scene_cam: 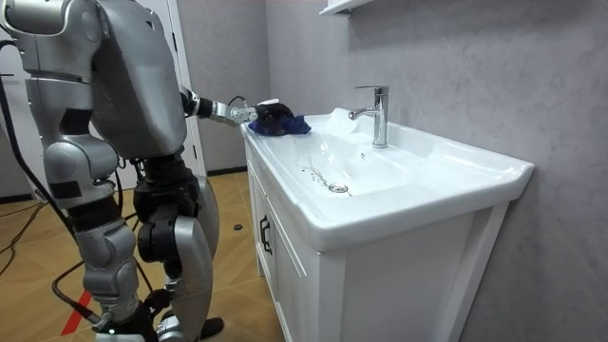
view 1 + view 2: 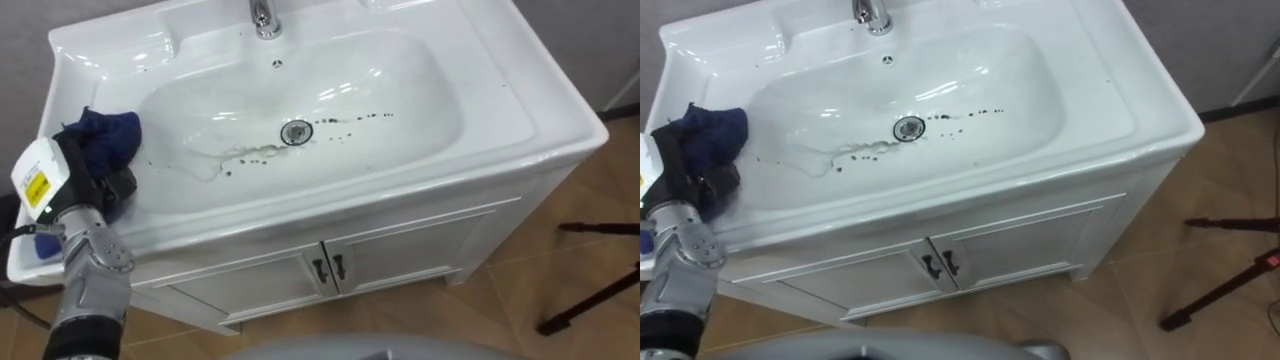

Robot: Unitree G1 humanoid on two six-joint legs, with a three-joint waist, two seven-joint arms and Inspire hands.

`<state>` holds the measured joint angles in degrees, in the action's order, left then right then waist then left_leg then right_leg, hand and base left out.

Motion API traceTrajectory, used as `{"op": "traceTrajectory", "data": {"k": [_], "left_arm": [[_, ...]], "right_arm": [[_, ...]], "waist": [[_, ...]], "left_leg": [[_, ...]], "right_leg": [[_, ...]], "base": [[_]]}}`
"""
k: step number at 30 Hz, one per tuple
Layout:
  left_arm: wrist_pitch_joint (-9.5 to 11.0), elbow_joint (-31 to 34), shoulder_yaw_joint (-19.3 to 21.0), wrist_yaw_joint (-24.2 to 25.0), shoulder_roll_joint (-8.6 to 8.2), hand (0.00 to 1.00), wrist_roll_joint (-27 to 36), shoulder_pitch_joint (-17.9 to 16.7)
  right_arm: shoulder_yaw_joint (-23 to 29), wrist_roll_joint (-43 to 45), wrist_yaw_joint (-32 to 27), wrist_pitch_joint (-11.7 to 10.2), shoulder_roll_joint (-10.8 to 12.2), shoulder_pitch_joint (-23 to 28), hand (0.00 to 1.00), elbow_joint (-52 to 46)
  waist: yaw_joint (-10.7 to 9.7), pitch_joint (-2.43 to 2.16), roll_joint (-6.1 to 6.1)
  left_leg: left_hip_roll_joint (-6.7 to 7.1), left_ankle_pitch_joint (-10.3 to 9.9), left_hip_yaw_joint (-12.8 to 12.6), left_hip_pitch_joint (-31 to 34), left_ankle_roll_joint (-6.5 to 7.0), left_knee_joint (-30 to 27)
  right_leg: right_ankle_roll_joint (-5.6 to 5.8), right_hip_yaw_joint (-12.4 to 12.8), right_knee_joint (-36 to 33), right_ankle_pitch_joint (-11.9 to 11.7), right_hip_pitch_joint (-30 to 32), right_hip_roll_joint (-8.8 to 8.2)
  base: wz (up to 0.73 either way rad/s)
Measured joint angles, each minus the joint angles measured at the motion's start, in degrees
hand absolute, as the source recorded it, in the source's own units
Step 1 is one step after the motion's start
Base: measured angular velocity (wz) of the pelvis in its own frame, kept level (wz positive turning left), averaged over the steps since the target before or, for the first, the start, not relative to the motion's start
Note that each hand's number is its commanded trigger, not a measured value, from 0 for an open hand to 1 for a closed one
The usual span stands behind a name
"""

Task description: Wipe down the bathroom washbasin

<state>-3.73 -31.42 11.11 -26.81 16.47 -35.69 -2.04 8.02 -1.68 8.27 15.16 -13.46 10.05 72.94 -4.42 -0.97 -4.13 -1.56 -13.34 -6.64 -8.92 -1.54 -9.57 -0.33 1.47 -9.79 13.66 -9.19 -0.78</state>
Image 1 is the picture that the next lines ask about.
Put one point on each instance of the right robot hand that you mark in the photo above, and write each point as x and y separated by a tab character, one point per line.
135	323

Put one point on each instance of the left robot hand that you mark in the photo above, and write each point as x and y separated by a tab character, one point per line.
273	114

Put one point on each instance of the dark blue cloth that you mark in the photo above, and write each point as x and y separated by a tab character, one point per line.
298	125

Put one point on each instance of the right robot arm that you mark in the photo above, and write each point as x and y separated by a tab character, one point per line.
71	47

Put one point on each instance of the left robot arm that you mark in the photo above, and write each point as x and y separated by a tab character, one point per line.
223	111

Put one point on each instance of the red floor tape strip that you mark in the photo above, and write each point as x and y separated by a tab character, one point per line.
76	313

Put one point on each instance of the robot legs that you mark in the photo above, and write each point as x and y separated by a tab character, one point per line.
192	266

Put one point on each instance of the chrome sink drain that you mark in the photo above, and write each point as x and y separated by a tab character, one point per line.
338	188

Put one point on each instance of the chrome faucet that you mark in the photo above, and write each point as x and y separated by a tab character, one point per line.
380	119

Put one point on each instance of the robot body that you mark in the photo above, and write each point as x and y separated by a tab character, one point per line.
138	81

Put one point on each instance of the white sink vanity cabinet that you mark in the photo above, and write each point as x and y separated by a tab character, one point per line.
380	237

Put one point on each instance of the white wall shelf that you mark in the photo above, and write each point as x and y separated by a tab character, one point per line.
339	5

